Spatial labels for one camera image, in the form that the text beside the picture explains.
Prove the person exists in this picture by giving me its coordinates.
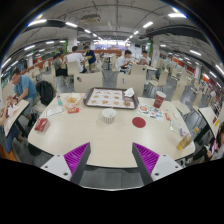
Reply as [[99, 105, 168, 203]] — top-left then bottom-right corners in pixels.
[[0, 99, 26, 155], [9, 67, 40, 128], [114, 49, 134, 73], [138, 50, 152, 66], [205, 121, 224, 162], [65, 45, 88, 74], [82, 45, 99, 73], [52, 52, 70, 78]]

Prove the tall red paper cup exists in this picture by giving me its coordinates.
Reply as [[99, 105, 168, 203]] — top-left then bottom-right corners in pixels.
[[153, 90, 167, 110]]

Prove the white red-striped paper cup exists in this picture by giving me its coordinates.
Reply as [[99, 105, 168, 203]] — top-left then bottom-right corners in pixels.
[[101, 107, 118, 125]]

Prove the red cardboard box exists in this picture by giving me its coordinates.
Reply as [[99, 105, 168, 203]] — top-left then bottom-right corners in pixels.
[[33, 117, 51, 133]]

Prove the dark brown food tray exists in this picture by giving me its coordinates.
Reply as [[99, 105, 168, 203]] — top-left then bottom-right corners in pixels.
[[82, 87, 140, 110]]

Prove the printed paper leaflet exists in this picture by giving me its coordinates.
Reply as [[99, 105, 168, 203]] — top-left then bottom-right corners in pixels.
[[136, 102, 165, 123]]

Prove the small clear plastic bottle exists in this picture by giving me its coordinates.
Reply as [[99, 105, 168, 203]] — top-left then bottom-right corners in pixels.
[[56, 94, 64, 107]]

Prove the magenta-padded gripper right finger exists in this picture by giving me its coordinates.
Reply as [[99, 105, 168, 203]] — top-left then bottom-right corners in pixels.
[[131, 142, 184, 186]]

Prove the small red sauce packet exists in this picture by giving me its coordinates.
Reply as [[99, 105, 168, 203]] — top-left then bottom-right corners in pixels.
[[67, 106, 81, 115]]

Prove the yellow drink bottle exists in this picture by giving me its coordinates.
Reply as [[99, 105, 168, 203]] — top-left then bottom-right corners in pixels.
[[176, 132, 195, 151]]

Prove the black backpack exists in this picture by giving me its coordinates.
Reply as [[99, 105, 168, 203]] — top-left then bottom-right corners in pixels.
[[35, 80, 55, 107]]

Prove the paper basket of fries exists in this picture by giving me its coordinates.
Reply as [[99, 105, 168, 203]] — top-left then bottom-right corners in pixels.
[[62, 92, 84, 110]]

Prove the crumpled white napkin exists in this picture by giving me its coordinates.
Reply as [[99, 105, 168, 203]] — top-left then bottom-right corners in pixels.
[[123, 87, 136, 99]]

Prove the ceiling light group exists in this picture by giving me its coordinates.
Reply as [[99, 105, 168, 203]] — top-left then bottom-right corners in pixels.
[[0, 11, 224, 88]]

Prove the flat round red coaster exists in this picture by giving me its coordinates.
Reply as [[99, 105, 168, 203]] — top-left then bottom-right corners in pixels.
[[131, 116, 147, 129]]

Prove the beige chair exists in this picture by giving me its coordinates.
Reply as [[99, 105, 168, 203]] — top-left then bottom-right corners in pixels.
[[115, 72, 147, 98], [73, 71, 104, 94]]

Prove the clear plastic packet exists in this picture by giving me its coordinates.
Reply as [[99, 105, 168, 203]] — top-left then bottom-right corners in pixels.
[[169, 118, 184, 136]]

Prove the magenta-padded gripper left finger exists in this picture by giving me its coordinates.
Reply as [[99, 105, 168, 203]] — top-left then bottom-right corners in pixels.
[[39, 142, 92, 186]]

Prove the beige side table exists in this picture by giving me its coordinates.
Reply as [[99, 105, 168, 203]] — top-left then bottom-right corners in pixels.
[[197, 106, 221, 140], [2, 98, 31, 138]]

